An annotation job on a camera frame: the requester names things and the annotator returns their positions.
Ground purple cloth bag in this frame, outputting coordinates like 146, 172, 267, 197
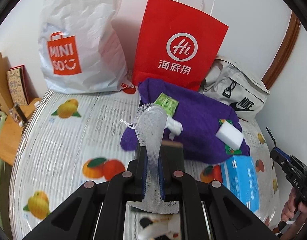
120, 78, 251, 164

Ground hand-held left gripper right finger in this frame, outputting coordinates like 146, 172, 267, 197
159, 154, 281, 240

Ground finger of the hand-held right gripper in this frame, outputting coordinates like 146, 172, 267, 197
270, 147, 294, 167
266, 127, 278, 172

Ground person's right hand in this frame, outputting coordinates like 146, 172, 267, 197
281, 187, 307, 228

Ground grey waist bag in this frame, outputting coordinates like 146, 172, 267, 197
200, 56, 271, 122

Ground white sponge block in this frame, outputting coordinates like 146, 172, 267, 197
216, 120, 245, 151

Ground patterned book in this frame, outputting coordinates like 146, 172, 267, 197
6, 65, 30, 105

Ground white plastic shopping bag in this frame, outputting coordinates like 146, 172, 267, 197
38, 0, 127, 94

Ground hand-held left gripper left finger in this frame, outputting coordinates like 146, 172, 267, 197
22, 146, 147, 240

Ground red paper bag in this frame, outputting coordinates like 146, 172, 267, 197
131, 0, 229, 92

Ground black stand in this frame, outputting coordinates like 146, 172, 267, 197
12, 104, 27, 127

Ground brown wooden door frame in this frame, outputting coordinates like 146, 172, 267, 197
262, 11, 301, 89

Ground blue tissue pack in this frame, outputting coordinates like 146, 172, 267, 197
220, 155, 259, 213

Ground white mesh drawstring bag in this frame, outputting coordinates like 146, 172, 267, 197
120, 102, 181, 215

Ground wooden nightstand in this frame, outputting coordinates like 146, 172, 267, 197
0, 97, 42, 166

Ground red and white packet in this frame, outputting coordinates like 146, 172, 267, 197
120, 81, 138, 95

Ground green fruit-print packet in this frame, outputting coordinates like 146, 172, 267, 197
219, 119, 242, 155

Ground green wet wipes pack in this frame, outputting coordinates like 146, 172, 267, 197
153, 92, 179, 117

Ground white tissue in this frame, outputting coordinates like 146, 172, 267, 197
166, 118, 184, 141

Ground fruit-print tablecloth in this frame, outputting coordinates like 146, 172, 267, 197
8, 90, 281, 230

